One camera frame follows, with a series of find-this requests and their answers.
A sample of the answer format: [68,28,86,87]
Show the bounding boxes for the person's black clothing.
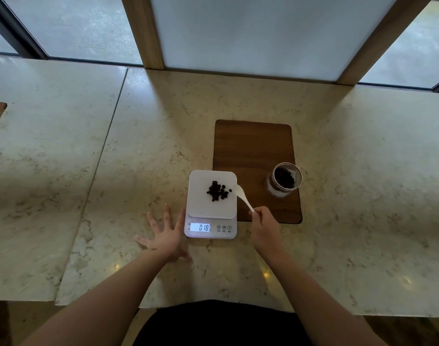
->
[132,300,314,346]

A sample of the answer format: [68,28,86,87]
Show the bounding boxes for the white plastic spoon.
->
[235,184,255,213]

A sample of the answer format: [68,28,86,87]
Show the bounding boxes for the person's right forearm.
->
[262,248,388,346]

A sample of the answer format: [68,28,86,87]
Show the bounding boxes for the light wooden post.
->
[120,0,165,70]
[336,0,435,86]

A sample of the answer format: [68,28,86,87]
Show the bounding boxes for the white frosted panel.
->
[149,0,401,82]

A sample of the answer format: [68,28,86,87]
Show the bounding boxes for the clear glass jar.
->
[266,162,303,199]

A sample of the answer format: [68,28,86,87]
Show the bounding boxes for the large brown wooden board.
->
[212,119,303,225]

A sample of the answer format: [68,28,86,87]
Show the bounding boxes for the white digital kitchen scale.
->
[184,170,238,240]

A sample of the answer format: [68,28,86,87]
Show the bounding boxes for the person's left hand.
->
[135,203,193,264]

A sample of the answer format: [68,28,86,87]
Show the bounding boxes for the person's left forearm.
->
[20,248,169,346]

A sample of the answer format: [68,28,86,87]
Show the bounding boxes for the coffee beans inside jar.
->
[274,167,296,189]

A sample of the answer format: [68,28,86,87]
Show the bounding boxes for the person's right hand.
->
[248,206,284,261]

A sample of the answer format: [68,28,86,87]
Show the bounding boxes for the pile of coffee beans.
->
[206,180,233,202]

